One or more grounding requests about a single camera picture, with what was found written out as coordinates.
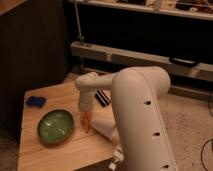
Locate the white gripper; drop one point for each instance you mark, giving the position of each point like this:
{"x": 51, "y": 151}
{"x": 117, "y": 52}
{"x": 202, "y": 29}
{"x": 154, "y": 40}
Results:
{"x": 85, "y": 107}

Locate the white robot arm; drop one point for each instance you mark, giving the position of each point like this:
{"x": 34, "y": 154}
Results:
{"x": 134, "y": 97}

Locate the metal pole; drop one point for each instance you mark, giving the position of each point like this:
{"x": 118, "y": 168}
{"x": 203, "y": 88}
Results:
{"x": 81, "y": 38}

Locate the green bowl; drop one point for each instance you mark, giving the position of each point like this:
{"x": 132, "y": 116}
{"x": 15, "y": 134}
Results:
{"x": 55, "y": 126}

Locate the black striped object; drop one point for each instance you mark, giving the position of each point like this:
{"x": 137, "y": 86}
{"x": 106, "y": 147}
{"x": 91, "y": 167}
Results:
{"x": 102, "y": 98}

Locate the blue block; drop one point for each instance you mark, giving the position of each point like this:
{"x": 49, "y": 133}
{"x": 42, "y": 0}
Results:
{"x": 34, "y": 101}

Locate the black handle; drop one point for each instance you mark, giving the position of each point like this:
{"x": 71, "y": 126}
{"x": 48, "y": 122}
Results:
{"x": 181, "y": 62}

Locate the white cup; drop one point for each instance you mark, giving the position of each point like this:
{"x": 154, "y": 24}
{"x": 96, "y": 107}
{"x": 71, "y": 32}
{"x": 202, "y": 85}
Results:
{"x": 104, "y": 127}

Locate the wooden table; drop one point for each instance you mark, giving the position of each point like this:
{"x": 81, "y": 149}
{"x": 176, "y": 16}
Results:
{"x": 79, "y": 150}

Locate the metal shelf beam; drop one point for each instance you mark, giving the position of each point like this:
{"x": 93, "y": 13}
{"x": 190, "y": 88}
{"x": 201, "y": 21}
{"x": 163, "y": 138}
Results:
{"x": 119, "y": 56}

